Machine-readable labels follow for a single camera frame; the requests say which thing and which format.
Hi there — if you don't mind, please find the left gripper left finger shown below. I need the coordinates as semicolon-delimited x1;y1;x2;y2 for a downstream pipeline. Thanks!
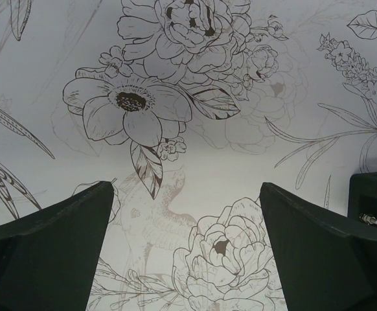
0;181;114;310

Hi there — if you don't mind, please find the floral patterned mat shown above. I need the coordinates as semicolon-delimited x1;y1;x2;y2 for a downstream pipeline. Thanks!
0;1;377;310

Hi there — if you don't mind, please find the black fuse box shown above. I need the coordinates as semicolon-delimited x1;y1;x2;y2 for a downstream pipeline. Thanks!
347;172;377;227

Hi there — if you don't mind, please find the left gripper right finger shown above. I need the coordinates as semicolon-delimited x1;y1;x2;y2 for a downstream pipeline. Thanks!
260;182;377;311

